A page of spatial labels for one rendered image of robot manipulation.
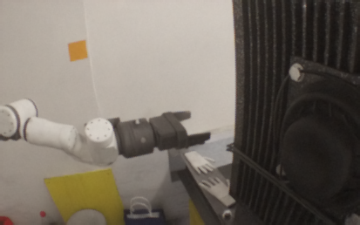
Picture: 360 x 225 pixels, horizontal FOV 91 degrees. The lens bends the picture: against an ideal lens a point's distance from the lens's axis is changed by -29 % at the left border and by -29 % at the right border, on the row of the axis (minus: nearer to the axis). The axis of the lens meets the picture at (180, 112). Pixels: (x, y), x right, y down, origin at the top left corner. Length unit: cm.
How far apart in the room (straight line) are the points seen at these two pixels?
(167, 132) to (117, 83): 80
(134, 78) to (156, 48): 20
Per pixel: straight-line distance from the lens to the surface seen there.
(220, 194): 115
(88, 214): 169
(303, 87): 47
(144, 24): 128
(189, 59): 137
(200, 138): 58
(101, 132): 51
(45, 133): 59
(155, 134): 56
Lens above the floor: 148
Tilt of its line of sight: 25 degrees down
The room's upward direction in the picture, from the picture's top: 4 degrees counter-clockwise
